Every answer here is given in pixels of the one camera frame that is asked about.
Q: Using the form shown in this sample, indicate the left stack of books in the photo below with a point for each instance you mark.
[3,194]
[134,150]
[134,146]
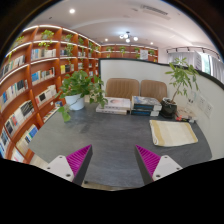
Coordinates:
[115,106]

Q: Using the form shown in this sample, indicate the cream folded towel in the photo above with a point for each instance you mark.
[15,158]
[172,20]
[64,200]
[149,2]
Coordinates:
[169,134]

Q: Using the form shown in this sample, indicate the right tan chair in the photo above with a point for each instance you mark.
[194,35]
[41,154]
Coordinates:
[153,89]

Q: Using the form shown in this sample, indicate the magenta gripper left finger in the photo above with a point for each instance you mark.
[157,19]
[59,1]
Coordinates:
[72,167]

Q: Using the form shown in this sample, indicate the right stack of books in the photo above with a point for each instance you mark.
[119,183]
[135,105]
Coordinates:
[145,106]

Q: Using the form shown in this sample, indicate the stack of books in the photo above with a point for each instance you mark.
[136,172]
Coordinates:
[115,106]
[145,106]

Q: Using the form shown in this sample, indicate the tall plant in black pot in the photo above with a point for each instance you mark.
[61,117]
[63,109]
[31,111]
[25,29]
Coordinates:
[183,76]

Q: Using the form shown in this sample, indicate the left tan chair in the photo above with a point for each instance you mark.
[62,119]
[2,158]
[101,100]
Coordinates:
[122,88]

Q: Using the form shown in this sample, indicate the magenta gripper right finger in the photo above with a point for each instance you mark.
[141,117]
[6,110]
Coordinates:
[154,167]

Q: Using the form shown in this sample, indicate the tan chair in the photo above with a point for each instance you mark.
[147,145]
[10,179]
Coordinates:
[122,88]
[153,89]

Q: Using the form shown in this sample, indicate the orange wooden bookshelf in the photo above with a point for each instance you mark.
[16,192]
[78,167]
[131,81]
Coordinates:
[32,72]

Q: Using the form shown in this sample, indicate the green plant in white pot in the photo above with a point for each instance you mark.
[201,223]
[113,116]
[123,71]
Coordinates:
[80,84]

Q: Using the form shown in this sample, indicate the ceiling chandelier lamp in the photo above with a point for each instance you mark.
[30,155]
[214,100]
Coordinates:
[128,37]

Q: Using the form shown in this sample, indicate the small items beside black pot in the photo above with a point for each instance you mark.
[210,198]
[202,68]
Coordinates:
[183,114]

